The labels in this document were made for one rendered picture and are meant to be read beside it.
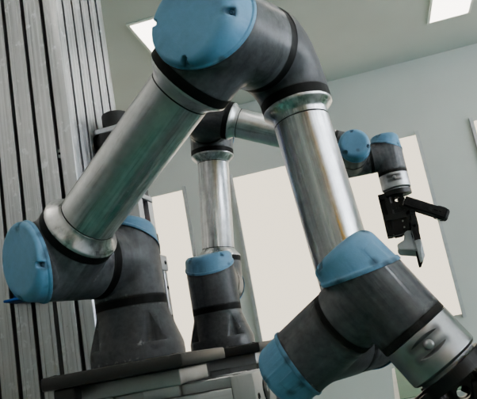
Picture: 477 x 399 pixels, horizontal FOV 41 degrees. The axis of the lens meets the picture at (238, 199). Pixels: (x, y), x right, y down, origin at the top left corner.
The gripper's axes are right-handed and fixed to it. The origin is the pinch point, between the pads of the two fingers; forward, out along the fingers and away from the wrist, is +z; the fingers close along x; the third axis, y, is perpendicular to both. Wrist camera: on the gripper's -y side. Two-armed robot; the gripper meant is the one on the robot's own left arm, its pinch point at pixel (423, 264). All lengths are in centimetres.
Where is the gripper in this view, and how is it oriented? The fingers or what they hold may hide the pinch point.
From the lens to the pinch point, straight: 167.5
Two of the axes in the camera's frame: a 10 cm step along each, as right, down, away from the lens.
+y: -9.5, 2.2, 2.1
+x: -2.5, -1.8, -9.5
